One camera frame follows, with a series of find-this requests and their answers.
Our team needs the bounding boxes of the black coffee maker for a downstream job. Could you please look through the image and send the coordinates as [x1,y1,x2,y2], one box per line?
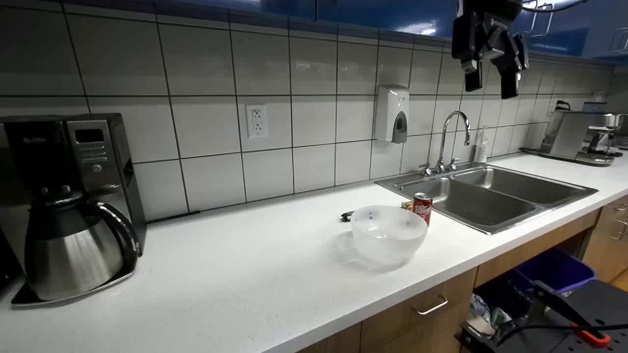
[0,113,144,307]

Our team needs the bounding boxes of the white wall power outlet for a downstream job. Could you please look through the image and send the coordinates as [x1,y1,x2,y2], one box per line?
[246,103,268,139]

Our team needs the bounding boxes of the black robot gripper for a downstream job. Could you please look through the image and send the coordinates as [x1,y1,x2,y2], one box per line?
[450,0,525,99]

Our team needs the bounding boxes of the blue recycling bin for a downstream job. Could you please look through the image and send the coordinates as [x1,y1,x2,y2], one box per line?
[511,248,596,294]

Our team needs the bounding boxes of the blue upper cabinets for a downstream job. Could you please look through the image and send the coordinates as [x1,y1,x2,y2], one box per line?
[64,0,628,66]

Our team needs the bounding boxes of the wooden drawer with handle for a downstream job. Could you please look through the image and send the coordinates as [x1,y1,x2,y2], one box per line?
[297,270,474,353]

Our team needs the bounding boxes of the clear soap bottle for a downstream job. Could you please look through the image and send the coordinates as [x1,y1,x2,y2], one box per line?
[474,137,488,162]

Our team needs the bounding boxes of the white wall soap dispenser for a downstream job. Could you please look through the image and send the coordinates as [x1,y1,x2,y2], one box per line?
[374,86,407,143]

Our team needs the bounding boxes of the clear plastic bowl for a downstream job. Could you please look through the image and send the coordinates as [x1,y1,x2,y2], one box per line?
[348,205,427,266]

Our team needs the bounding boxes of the chrome faucet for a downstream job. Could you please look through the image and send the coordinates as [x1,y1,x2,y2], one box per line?
[421,109,470,176]

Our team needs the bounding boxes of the steel coffee carafe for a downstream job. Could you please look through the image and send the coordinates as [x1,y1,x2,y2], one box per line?
[23,195,138,301]

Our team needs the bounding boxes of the brown dr pepper can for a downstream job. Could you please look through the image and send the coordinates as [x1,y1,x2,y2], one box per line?
[409,192,433,221]

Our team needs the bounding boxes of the stainless steel double sink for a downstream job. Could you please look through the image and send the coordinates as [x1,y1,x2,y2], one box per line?
[380,164,594,233]

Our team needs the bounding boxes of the silver espresso machine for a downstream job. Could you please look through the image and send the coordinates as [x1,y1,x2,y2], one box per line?
[519,97,625,168]

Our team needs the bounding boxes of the black orange clamp tool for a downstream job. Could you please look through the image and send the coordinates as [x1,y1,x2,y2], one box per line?
[531,280,609,347]

